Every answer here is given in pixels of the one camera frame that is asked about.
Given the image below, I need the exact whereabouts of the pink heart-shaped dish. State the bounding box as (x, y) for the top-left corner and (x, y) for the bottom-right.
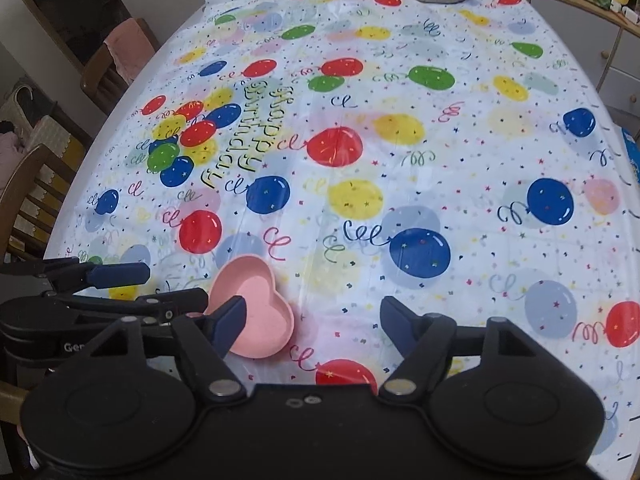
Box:
(205, 255), (295, 360)

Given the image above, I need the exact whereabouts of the wooden chair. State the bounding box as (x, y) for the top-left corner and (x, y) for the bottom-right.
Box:
(1, 144), (76, 262)
(80, 18), (160, 116)

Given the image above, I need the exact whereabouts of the balloon birthday tablecloth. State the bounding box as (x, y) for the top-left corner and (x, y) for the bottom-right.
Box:
(48, 0), (639, 479)

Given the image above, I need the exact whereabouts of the far left wooden chair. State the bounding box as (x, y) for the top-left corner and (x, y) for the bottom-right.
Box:
(80, 18), (160, 116)

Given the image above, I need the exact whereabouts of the pink cloth on chair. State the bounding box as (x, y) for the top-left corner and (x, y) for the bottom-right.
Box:
(104, 18), (155, 84)

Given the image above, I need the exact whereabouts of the blue white cardboard box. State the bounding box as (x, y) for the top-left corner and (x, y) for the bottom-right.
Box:
(620, 128), (640, 183)

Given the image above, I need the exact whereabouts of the white drawer cabinet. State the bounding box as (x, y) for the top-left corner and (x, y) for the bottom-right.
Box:
(528, 0), (639, 139)

